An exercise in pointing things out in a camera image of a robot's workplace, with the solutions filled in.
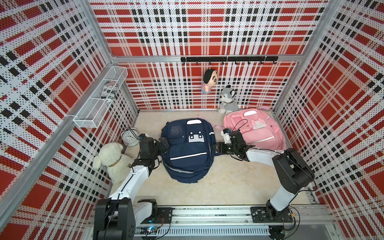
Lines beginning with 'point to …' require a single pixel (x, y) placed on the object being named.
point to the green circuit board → (149, 230)
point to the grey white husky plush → (228, 104)
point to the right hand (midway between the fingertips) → (217, 146)
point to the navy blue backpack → (191, 149)
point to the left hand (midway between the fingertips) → (163, 143)
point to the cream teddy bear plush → (110, 156)
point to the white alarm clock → (130, 137)
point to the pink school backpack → (257, 126)
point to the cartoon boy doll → (210, 77)
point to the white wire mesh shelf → (92, 112)
